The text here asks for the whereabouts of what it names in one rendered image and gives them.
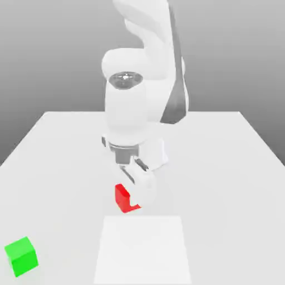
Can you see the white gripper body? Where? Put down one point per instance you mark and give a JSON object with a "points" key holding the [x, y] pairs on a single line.
{"points": [[142, 182]]}

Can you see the small red cube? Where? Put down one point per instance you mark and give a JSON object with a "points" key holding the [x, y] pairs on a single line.
{"points": [[122, 198]]}

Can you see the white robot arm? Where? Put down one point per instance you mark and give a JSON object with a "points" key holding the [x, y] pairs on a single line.
{"points": [[124, 106]]}

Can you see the small green cube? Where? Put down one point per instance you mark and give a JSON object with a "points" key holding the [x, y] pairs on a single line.
{"points": [[21, 257]]}

